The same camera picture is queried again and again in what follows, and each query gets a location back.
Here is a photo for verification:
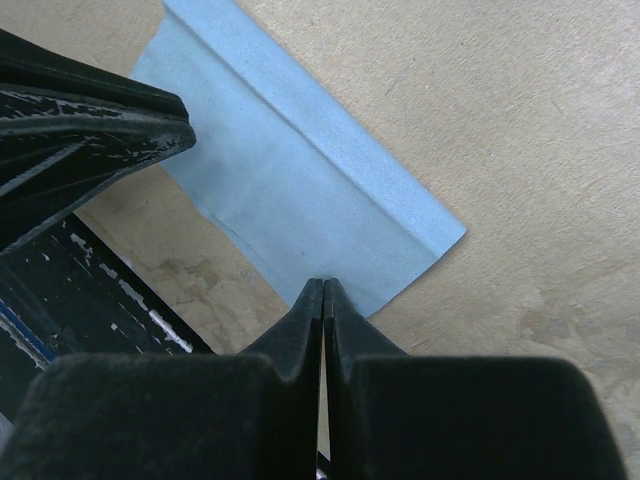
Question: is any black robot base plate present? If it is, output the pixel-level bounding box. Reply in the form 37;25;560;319
1;215;211;422

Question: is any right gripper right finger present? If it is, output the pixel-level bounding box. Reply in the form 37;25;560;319
323;279;626;479

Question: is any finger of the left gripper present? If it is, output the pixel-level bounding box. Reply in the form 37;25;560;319
1;30;188;120
0;119;196;256

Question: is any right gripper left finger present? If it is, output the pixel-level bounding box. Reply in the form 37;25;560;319
1;279;323;479

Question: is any light blue cleaning cloth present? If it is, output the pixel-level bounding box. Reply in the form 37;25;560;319
132;1;465;316

